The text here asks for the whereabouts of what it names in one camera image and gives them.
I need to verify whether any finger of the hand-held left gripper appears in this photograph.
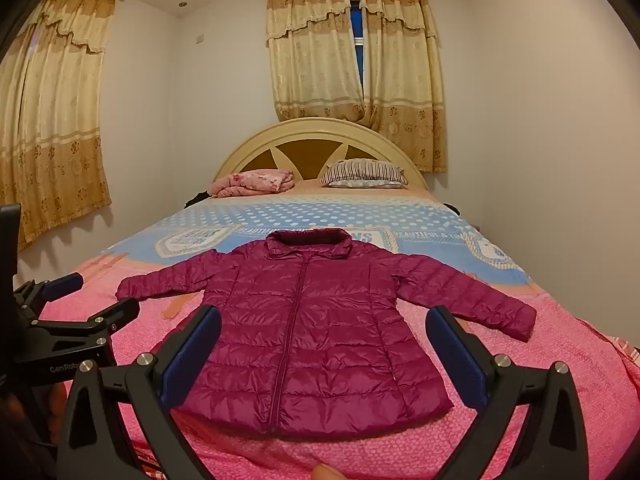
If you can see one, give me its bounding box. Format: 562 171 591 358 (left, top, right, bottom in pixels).
37 298 141 341
15 272 83 311

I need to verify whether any magenta puffer jacket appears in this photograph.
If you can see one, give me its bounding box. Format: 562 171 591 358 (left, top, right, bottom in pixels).
116 227 538 435

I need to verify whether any window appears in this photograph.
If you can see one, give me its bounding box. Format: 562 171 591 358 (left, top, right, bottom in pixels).
350 0 366 91

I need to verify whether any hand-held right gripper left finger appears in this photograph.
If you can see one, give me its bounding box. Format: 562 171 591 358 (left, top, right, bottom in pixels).
55 304 223 480

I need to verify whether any striped pillow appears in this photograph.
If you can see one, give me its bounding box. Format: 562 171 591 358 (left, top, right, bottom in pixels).
320 158 408 190

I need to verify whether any person's left hand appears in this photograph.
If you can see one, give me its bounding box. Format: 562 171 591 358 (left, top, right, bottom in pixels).
47 386 69 441

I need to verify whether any wide beige floral curtain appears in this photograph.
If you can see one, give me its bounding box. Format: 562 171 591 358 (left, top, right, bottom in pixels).
0 0 117 253

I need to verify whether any pink floral folded quilt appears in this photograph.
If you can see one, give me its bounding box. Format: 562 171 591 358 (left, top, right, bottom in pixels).
207 170 296 199

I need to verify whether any beige floral curtain panel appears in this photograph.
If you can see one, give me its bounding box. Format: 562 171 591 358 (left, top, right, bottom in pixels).
359 0 447 173
265 0 368 123

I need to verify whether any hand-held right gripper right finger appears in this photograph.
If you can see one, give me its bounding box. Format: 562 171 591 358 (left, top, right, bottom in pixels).
425 305 591 480

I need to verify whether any cream arched bed headboard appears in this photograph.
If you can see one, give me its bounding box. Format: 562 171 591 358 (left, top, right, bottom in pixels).
212 117 428 191

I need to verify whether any bed with pink-blue blanket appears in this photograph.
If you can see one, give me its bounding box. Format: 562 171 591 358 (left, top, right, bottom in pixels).
15 180 640 480

